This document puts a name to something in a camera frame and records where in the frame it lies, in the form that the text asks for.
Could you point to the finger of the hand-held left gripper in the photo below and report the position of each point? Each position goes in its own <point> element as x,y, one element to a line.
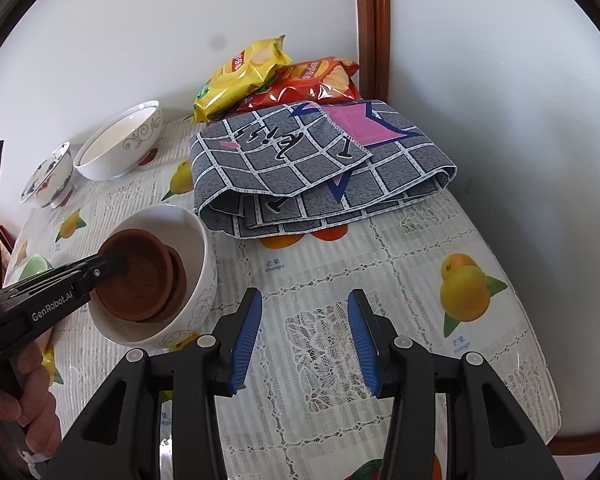
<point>97,272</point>

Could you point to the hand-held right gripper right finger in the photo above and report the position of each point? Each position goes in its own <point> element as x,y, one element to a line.
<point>366,347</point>

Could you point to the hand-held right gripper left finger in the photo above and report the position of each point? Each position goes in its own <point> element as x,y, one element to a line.
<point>242,342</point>

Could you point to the brown plate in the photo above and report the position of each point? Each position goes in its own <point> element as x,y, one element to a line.
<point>178,285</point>
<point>135,290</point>

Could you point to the light green plate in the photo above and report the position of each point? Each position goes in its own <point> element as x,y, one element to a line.
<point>32,267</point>

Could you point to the white flower outlined bowl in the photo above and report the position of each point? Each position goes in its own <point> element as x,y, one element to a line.
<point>200,260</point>

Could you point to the person's left hand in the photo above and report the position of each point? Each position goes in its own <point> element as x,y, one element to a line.
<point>37,385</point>

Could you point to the fruit printed lace tablecloth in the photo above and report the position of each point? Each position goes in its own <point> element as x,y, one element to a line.
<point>330,270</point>

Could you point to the large crane patterned porcelain bowl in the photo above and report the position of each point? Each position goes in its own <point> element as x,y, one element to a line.
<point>50,180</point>

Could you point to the white bowl with grey scrolls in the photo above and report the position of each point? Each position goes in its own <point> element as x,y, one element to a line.
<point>130,145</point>

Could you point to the grey checked cloth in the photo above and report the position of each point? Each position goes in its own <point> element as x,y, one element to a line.
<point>280,165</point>

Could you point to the yellow chips bag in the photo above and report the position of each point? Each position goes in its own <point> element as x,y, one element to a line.
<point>240,75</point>

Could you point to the red chips bag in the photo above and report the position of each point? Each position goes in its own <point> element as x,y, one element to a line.
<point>310,82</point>

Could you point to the brown wooden rail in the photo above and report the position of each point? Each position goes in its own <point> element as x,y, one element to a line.
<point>580,447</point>

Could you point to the brown wooden door frame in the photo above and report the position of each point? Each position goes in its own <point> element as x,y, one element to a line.
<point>372,30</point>

